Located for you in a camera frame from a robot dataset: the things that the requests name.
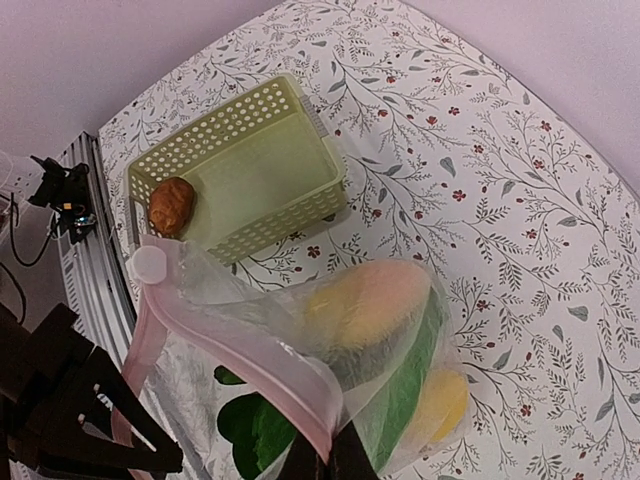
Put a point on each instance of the yellow lemon toy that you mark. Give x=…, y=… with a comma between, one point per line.
x=442, y=404

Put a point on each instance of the brown bread roll toy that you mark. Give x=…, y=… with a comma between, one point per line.
x=171, y=205

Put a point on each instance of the orange yellow mango toy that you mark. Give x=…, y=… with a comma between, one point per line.
x=365, y=304

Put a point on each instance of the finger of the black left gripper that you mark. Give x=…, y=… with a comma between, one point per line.
x=67, y=410

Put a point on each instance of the clear pink zip top bag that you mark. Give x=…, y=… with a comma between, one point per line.
x=204, y=337

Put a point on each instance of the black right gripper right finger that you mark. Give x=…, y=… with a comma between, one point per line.
x=348, y=459

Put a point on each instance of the floral white table mat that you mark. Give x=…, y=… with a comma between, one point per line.
x=452, y=162

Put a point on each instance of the green bok choy toy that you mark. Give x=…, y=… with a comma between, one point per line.
x=259, y=433

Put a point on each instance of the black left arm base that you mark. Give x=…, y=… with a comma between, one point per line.
x=66, y=191

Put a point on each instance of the aluminium front rail frame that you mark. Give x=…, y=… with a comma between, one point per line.
x=92, y=268

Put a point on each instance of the beige perforated plastic basket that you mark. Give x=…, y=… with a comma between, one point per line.
x=262, y=167

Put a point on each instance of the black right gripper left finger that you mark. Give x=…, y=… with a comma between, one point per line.
x=302, y=462

